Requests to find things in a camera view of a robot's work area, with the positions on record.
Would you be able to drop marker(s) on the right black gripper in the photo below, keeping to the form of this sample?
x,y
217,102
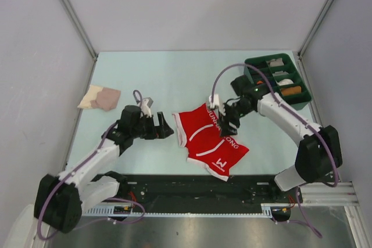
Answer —
x,y
225,129

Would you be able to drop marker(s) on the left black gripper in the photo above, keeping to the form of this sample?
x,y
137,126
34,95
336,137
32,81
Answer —
x,y
160,131

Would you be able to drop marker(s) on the red underwear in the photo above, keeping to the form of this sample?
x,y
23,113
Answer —
x,y
199,132

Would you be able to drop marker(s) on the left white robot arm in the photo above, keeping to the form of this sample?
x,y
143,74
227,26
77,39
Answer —
x,y
62,199

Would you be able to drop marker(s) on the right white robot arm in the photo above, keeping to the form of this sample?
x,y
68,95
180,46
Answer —
x,y
319,149

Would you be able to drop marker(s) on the beige and mauve underwear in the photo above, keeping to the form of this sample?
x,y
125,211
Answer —
x,y
98,97

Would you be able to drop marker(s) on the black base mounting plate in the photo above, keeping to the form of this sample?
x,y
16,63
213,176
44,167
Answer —
x,y
204,193

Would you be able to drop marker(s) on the green compartment tray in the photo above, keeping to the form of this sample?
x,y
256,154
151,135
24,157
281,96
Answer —
x,y
284,78

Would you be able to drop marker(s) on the white rolled cloth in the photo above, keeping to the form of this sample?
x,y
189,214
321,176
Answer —
x,y
285,82

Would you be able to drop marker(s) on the light grey rolled cloth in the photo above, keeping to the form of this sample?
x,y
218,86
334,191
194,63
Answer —
x,y
280,73

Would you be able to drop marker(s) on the brown rolled cloth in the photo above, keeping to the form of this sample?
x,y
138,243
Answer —
x,y
291,90

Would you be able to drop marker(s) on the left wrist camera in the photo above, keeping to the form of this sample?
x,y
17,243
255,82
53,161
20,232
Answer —
x,y
145,105

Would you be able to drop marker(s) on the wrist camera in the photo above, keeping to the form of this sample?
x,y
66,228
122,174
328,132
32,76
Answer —
x,y
215,104
145,105

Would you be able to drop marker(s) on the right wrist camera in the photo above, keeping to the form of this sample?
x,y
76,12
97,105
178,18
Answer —
x,y
215,104

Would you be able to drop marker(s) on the white slotted cable duct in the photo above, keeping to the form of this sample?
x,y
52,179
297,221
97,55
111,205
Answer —
x,y
125,210

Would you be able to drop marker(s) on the aluminium frame rail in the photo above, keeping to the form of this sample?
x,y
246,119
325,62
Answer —
x,y
344,195

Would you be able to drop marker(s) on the left aluminium corner post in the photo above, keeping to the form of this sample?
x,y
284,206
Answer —
x,y
79,28

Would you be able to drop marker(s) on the aluminium corner post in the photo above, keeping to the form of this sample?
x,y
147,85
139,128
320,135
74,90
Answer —
x,y
79,28
315,27

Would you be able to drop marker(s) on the right aluminium corner post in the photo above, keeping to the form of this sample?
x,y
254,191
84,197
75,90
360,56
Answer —
x,y
315,27

